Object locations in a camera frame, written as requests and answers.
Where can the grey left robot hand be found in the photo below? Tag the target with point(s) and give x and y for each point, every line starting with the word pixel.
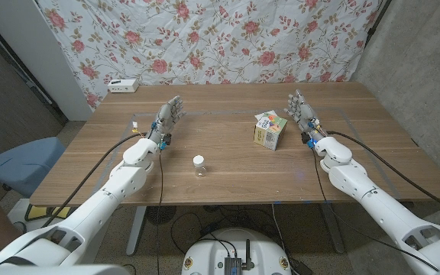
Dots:
pixel 166 118

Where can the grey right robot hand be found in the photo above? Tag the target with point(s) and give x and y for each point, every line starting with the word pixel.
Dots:
pixel 304 112

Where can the clear medicine bottle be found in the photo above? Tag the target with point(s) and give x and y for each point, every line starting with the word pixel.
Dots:
pixel 201 171

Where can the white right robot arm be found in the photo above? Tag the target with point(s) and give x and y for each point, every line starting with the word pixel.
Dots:
pixel 376 206

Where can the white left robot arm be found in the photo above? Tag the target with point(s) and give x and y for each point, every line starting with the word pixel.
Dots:
pixel 101 202

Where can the colourful cardboard box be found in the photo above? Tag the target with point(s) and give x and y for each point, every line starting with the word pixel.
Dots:
pixel 269 131

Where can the small white connector plug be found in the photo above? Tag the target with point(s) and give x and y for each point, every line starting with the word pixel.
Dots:
pixel 135 125

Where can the white power strip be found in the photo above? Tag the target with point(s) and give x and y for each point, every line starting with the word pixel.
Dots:
pixel 122 86

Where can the floral backdrop cloth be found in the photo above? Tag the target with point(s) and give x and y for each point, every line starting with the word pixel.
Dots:
pixel 204 38

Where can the black round perforated disc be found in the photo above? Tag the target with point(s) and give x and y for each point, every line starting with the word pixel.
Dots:
pixel 160 214

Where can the white table leg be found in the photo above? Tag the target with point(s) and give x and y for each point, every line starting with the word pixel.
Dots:
pixel 136 229

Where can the black backdrop pole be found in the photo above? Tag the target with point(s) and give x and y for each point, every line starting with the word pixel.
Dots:
pixel 378 23

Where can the grey table leg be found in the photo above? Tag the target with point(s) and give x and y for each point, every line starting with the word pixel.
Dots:
pixel 332 229

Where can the white robot torso base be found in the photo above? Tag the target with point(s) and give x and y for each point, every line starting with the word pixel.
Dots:
pixel 208 256

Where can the blue stool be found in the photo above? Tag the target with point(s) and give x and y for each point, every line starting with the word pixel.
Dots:
pixel 25 164

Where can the white partition panel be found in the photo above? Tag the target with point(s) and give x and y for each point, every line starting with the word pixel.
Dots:
pixel 33 46

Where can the yellow black floor mat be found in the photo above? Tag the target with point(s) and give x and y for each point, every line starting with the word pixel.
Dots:
pixel 36 212

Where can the black antenna module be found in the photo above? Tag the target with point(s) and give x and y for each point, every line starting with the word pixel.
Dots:
pixel 233 265

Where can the white floor board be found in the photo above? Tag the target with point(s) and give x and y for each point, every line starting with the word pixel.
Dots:
pixel 15 210

